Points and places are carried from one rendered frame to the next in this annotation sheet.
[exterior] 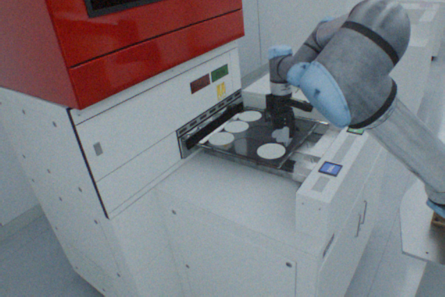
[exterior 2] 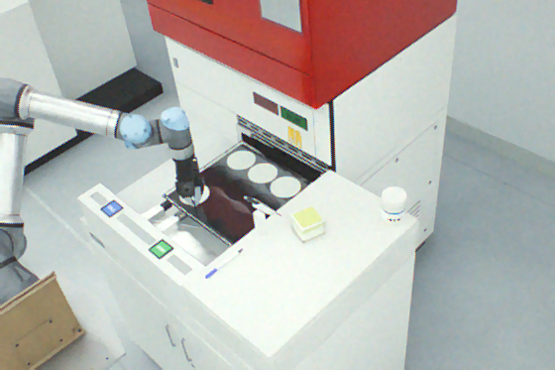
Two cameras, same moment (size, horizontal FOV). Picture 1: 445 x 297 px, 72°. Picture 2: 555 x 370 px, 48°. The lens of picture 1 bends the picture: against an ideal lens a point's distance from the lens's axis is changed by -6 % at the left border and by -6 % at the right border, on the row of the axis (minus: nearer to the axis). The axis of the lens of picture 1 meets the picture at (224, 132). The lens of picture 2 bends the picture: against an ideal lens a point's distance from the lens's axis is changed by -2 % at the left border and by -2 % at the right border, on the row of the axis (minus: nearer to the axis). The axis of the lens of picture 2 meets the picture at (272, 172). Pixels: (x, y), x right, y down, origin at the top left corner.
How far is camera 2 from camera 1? 2.39 m
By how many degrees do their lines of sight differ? 79
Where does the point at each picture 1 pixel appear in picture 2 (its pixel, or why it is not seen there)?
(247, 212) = (147, 186)
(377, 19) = not seen: outside the picture
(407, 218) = (74, 288)
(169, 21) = (211, 23)
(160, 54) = (203, 42)
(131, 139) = (198, 80)
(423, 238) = not seen: hidden behind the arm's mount
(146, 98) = (210, 64)
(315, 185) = (101, 196)
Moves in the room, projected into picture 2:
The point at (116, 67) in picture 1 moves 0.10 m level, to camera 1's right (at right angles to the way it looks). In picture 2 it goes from (171, 24) to (165, 39)
